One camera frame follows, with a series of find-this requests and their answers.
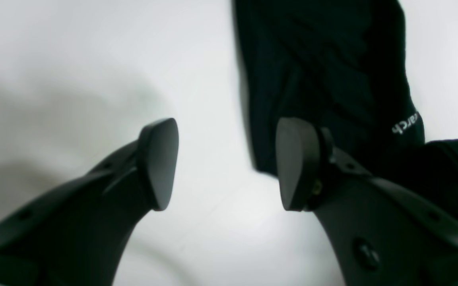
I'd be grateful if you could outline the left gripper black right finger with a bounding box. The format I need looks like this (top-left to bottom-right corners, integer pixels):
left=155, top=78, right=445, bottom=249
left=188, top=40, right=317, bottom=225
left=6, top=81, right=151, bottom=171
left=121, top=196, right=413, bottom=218
left=275, top=118, right=458, bottom=286

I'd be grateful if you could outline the black t-shirt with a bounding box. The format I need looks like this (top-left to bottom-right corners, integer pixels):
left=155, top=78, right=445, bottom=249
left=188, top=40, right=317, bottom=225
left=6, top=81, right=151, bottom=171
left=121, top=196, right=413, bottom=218
left=233, top=0, right=458, bottom=220

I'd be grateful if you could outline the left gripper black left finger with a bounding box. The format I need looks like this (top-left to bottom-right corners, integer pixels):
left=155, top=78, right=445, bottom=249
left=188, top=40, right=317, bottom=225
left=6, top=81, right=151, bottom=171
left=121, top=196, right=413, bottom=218
left=0, top=118, right=179, bottom=286

